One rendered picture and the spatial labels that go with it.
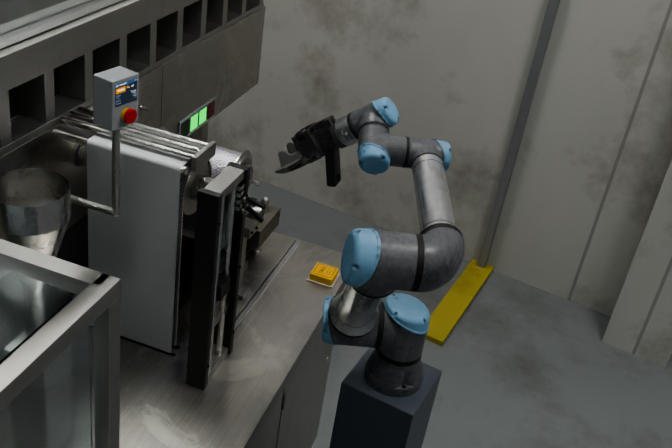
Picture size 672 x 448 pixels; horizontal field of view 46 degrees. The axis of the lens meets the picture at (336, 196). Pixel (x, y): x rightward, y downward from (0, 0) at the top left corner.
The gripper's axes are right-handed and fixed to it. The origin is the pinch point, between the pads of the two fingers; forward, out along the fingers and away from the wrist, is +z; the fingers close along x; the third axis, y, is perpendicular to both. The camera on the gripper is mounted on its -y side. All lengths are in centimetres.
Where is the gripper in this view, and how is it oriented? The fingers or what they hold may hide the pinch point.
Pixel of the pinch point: (283, 169)
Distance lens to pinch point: 211.7
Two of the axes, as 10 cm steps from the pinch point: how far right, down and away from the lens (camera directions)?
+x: -3.2, 4.0, -8.6
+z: -8.1, 3.5, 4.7
